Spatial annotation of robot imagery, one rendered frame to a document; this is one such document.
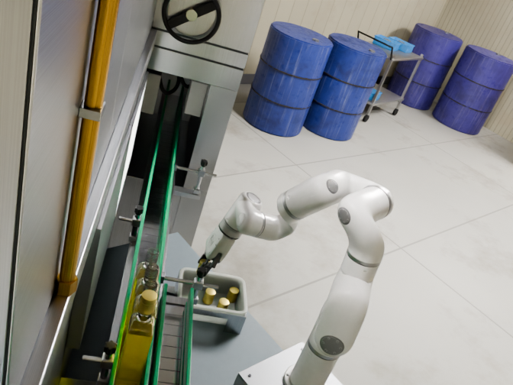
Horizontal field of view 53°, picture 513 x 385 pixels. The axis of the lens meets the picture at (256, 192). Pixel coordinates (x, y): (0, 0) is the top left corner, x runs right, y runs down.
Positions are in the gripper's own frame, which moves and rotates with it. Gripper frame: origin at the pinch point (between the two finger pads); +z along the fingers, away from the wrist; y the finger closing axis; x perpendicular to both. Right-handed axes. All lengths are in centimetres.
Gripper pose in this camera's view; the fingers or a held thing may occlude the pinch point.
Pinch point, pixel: (204, 264)
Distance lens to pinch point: 164.7
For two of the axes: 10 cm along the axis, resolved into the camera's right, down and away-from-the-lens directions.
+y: 0.8, 5.4, -8.4
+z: -5.4, 7.3, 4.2
